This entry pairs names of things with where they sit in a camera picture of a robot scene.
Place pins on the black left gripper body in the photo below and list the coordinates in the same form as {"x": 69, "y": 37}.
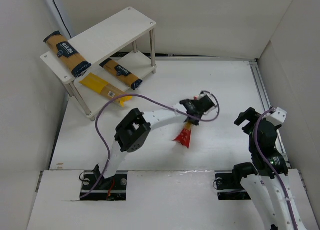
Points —
{"x": 192, "y": 117}

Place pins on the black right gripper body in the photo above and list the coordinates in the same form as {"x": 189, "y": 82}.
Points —
{"x": 246, "y": 117}

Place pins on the red spaghetti bag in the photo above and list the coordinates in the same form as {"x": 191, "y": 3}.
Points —
{"x": 184, "y": 137}

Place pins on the blue spaghetti bag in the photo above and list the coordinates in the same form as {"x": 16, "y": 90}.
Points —
{"x": 121, "y": 73}
{"x": 67, "y": 54}

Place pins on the yellow spaghetti bag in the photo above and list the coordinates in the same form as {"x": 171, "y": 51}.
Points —
{"x": 101, "y": 87}

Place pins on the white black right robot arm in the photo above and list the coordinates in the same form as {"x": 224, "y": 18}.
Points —
{"x": 266, "y": 177}

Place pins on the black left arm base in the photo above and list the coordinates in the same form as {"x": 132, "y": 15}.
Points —
{"x": 111, "y": 189}

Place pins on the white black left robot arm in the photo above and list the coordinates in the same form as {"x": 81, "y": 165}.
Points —
{"x": 133, "y": 130}

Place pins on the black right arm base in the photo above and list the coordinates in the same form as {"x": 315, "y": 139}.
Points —
{"x": 228, "y": 186}

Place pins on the white two-tier shelf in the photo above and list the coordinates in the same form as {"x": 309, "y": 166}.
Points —
{"x": 128, "y": 27}

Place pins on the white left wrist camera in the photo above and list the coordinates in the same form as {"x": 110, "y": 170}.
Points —
{"x": 204, "y": 93}

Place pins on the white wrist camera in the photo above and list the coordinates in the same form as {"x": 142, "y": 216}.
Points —
{"x": 204, "y": 93}
{"x": 277, "y": 117}

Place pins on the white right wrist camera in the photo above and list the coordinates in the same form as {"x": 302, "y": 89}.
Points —
{"x": 277, "y": 117}

